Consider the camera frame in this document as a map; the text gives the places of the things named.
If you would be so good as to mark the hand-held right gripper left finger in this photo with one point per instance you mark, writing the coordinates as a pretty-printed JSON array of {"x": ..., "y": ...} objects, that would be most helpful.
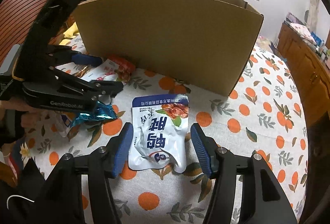
[{"x": 123, "y": 151}]

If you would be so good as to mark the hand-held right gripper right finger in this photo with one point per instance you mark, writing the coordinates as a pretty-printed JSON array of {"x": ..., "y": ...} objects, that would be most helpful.
[{"x": 202, "y": 151}]

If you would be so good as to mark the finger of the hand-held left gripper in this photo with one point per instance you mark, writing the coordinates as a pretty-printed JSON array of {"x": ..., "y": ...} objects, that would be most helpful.
[
  {"x": 86, "y": 60},
  {"x": 108, "y": 87}
]

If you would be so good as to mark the white brown striped snack packet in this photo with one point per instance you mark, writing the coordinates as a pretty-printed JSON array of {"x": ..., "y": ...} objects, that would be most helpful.
[{"x": 77, "y": 71}]

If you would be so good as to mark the red white snack packet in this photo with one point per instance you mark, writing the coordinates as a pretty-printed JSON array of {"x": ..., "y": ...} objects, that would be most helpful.
[{"x": 121, "y": 69}]

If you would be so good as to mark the teal foil snack packet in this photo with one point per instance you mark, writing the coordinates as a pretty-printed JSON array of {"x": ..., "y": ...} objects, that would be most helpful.
[{"x": 100, "y": 114}]

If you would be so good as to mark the white blue snack packet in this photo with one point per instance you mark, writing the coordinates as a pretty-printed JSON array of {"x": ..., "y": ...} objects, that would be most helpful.
[{"x": 157, "y": 136}]

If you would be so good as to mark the brown cardboard box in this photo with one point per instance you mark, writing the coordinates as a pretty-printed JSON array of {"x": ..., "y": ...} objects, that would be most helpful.
[{"x": 167, "y": 40}]

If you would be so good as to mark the person's left hand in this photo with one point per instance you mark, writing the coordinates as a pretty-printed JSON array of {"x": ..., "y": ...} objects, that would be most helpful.
[{"x": 20, "y": 107}]

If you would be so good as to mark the yellow plush toy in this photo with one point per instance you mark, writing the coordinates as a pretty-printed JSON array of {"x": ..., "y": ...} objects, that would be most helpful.
[{"x": 72, "y": 33}]

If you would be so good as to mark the orange fruit print blanket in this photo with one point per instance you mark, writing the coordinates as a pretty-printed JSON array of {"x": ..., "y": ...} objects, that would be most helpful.
[{"x": 245, "y": 123}]

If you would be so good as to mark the long wooden cabinet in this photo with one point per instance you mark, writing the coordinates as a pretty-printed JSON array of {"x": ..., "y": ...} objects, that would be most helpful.
[{"x": 304, "y": 64}]

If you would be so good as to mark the pink folded cloth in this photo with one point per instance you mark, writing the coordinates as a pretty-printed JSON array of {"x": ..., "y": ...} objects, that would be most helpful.
[{"x": 306, "y": 33}]

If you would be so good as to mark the blue small boxes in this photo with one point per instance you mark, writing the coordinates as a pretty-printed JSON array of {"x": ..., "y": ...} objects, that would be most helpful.
[{"x": 319, "y": 39}]

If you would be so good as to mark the purple plastic pack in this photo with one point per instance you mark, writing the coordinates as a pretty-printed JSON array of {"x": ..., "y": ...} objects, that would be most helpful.
[{"x": 295, "y": 18}]

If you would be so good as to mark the beige patterned curtain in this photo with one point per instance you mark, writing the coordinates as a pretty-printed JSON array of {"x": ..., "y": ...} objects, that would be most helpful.
[{"x": 313, "y": 9}]

